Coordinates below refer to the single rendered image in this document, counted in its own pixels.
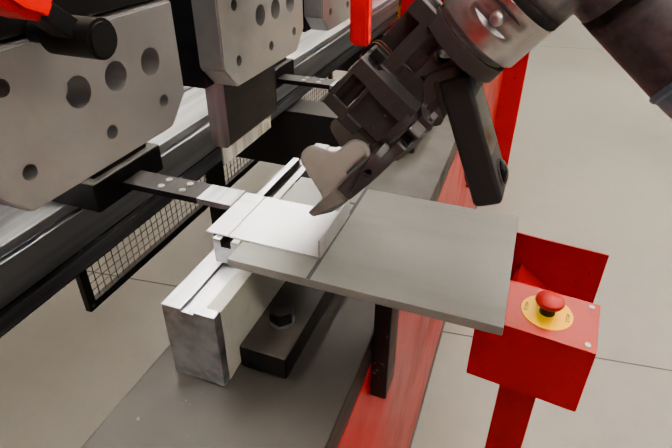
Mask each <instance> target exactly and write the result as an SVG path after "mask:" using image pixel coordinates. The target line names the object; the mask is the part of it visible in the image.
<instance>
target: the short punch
mask: <svg viewBox="0 0 672 448"><path fill-rule="evenodd" d="M205 94H206V102H207V109H208V116H209V124H210V131H211V139H212V143H213V144H214V145H215V146H217V147H221V155H222V162H223V166H225V165H226V164H227V163H228V162H230V161H231V160H232V159H233V158H234V157H236V156H237V155H238V154H239V153H241V152H242V151H243V150H244V149H245V148H247V147H248V146H249V145H250V144H251V143H253V142H254V141H255V140H256V139H258V138H259V137H260V136H261V135H262V134H264V133H265V132H266V131H267V130H269V129H270V128H271V116H270V115H271V114H273V113H274V112H275V111H276V110H277V96H276V80H275V64H274V65H272V66H271V67H269V68H267V69H266V70H264V71H262V72H261V73H259V74H257V75H256V76H254V77H253V78H251V79H249V80H248V81H246V82H244V83H243V84H241V85H239V86H231V85H223V84H216V83H214V84H213V85H211V86H209V87H207V88H206V89H205Z"/></svg>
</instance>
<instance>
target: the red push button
mask: <svg viewBox="0 0 672 448"><path fill-rule="evenodd" d="M535 300H536V302H537V304H538V306H539V307H540V308H539V312H540V314H542V315H543V316H545V317H553V316H554V315H555V313H556V312H558V311H560V310H562V309H563V308H564V306H565V301H564V299H563V297H562V296H561V295H559V294H558V293H556V292H553V291H549V290H543V291H540V292H538V294H537V295H536V297H535Z"/></svg>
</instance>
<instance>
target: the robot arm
mask: <svg viewBox="0 0 672 448"><path fill-rule="evenodd" d="M406 10H407V11H406V12H405V13H404V14H403V15H402V16H401V17H400V18H399V20H398V21H397V22H396V23H395V24H394V25H393V26H392V27H391V28H390V29H389V31H388V32H387V33H386V34H385V35H384V36H383V37H382V38H381V39H380V40H375V41H373V42H372V43H370V44H369V45H367V46H366V47H365V48H364V50H363V51H362V52H361V53H360V55H359V60H358V61H357V62H355V63H354V64H353V65H352V66H351V67H350V68H349V69H348V73H347V74H346V75H344V76H343V77H342V78H341V79H340V80H339V81H338V82H337V83H336V84H335V85H334V86H333V87H332V88H331V89H330V90H331V91H330V93H329V94H328V95H327V96H326V97H325V98H324V99H323V100H322V101H323V102H324V103H325V104H326V105H327V106H328V107H329V108H330V109H331V110H332V111H333V112H334V113H335V114H336V115H337V116H338V117H337V118H336V119H334V120H333V121H332V122H331V125H330V129H331V132H332V134H333V135H334V137H335V139H336V140H337V142H338V143H339V145H340V147H341V148H340V149H339V150H337V151H330V150H327V149H324V148H321V147H318V146H315V145H311V146H308V147H307V148H306V149H304V151H303V152H302V154H301V162H302V165H303V166H304V168H305V170H306V171H307V173H308V174H309V176H310V177H311V179H312V181H313V182H314V184H315V185H316V187H317V188H318V190H319V192H320V193H321V195H322V199H321V200H320V201H319V202H318V203H317V204H316V205H315V206H314V207H313V208H312V209H311V210H310V211H309V212H308V213H309V214H310V215H312V216H318V215H322V214H327V213H331V212H333V211H335V210H336V209H338V208H339V207H341V206H342V205H343V204H345V203H346V202H347V201H348V200H350V199H352V198H353V197H354V196H355V195H357V194H358V193H359V192H360V191H361V190H363V189H364V188H365V187H366V186H368V185H369V184H370V183H371V182H372V181H373V180H375V179H376V178H377V177H378V176H379V175H380V174H381V173H382V172H383V171H384V170H385V169H386V168H388V167H389V166H390V165H391V164H392V163H393V162H394V161H398V160H400V159H401V158H402V157H404V156H405V155H406V154H407V153H408V152H409V151H410V150H412V149H413V148H414V147H415V146H416V145H417V144H418V143H419V142H420V141H421V140H422V139H423V138H424V137H425V136H426V135H427V134H428V133H429V132H430V130H431V129H432V127H433V126H438V125H441V124H442V122H443V120H444V118H445V116H446V114H447V115H448V118H449V121H450V125H451V128H452V132H453V135H454V139H455V142H456V145H457V149H458V152H459V156H460V159H461V162H462V166H463V169H464V177H465V181H466V184H467V185H468V187H469V190H470V193H471V197H472V200H473V203H474V204H475V205H476V206H487V205H494V204H499V203H500V202H501V201H502V199H503V195H504V191H505V187H506V185H507V181H508V177H509V171H508V167H507V165H506V163H505V161H504V160H503V159H502V156H501V152H500V148H499V144H498V140H497V137H496V133H495V129H494V125H493V121H492V117H491V114H490V110H489V106H488V102H487V98H486V95H485V91H484V87H483V83H482V82H484V83H490V82H491V81H492V80H493V79H494V78H496V77H497V76H498V75H499V74H500V73H501V72H502V71H504V68H510V67H512V66H513V65H514V64H516V63H517V62H518V61H519V60H520V59H521V58H523V57H524V56H525V55H526V54H527V53H528V52H530V51H531V50H532V49H533V48H534V47H535V46H537V45H538V44H539V43H540V42H541V41H542V40H543V39H545V38H546V37H547V36H548V35H549V34H550V33H552V31H555V30H556V29H557V28H558V27H559V26H560V25H562V24H563V23H564V22H565V21H566V20H567V19H569V18H570V17H571V16H572V15H575V16H576V17H577V18H578V19H579V20H580V21H581V24H582V25H583V26H584V27H585V28H586V29H587V30H588V31H589V32H590V34H591V35H592V36H593V37H594V38H595V39H596V40H597V41H598V42H599V43H600V44H601V45H602V47H603V48H604V49H605V50H606V51H607V52H608V53H609V54H610V55H611V56H612V57H613V58H614V60H615V61H616V62H617V63H618V64H619V65H620V66H621V67H622V68H623V69H624V70H625V71H626V73H627V74H628V75H629V76H630V77H631V78H632V79H633V80H634V81H635V82H636V83H637V84H638V86H639V87H640V88H641V89H642V90H643V91H644V92H645V93H646V94H647V95H648V96H649V97H650V99H649V102H650V103H651V104H653V105H657V106H658V107H659V108H660V109H661V110H662V111H663V112H664V113H665V114H667V115H668V116H669V117H670V118H671V119H672V0H444V3H443V2H442V1H441V0H414V1H413V2H412V3H411V5H410V6H409V7H408V8H407V9H406ZM373 44H376V45H374V46H373V47H372V48H371V49H370V50H369V51H367V50H368V49H369V48H370V47H371V46H372V45H373ZM441 50H444V51H445V52H446V53H447V54H448V56H444V55H443V54H442V53H441ZM354 100H355V101H354ZM353 101H354V102H353ZM352 102H353V103H352ZM351 103H352V104H351ZM350 104H351V105H350ZM349 105H350V106H349ZM348 106H349V107H348Z"/></svg>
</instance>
